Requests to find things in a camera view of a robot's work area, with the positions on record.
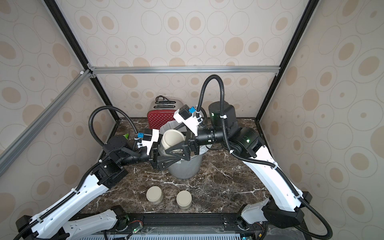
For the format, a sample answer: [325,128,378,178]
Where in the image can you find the black vertical frame post left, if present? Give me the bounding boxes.
[43,0,113,106]

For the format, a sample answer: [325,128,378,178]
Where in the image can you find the white plastic bin liner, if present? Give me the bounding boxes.
[160,120,208,155]

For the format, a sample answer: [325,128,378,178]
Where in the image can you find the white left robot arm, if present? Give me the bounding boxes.
[15,134,191,240]

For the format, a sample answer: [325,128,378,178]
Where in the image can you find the aluminium horizontal back rail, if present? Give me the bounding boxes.
[91,66,280,74]

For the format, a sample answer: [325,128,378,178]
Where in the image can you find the beige jar lid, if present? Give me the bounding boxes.
[161,130,186,150]

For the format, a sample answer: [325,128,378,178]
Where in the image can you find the beige lidded jar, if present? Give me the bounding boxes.
[177,191,192,210]
[146,186,164,205]

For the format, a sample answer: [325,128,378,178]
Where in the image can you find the beige lidded jar right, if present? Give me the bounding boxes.
[177,191,192,210]

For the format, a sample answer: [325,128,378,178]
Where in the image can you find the black vertical frame post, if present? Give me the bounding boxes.
[43,0,113,106]
[255,0,320,123]

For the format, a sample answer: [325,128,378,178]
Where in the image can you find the aluminium left side rail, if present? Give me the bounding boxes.
[1,70,91,175]

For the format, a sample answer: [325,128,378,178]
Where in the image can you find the beige lidded jar left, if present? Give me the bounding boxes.
[146,186,164,205]

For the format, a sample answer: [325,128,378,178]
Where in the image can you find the black toaster power cord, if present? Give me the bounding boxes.
[155,95,176,105]

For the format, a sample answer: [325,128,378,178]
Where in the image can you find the black vertical frame post right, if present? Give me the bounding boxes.
[255,0,320,123]

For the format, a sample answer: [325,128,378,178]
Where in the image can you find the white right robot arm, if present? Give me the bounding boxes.
[160,102,312,229]

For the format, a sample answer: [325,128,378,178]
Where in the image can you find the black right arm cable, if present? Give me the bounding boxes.
[196,74,334,240]

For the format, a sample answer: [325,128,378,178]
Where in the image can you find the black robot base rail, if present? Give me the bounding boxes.
[110,213,268,240]

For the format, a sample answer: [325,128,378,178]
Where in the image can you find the red polka dot toaster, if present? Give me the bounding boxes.
[147,99,184,130]

